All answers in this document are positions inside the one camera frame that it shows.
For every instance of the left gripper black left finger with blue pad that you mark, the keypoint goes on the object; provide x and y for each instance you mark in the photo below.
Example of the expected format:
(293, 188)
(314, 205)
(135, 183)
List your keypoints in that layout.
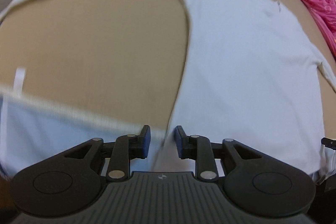
(74, 179)

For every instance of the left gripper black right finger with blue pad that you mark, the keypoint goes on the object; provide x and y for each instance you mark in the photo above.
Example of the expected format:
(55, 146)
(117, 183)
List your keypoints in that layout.
(253, 181)

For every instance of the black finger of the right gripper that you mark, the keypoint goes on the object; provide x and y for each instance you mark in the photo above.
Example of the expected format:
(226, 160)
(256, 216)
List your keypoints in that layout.
(329, 143)

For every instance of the white shirt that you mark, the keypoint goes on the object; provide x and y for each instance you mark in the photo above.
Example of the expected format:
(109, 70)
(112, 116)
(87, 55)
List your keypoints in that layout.
(72, 70)

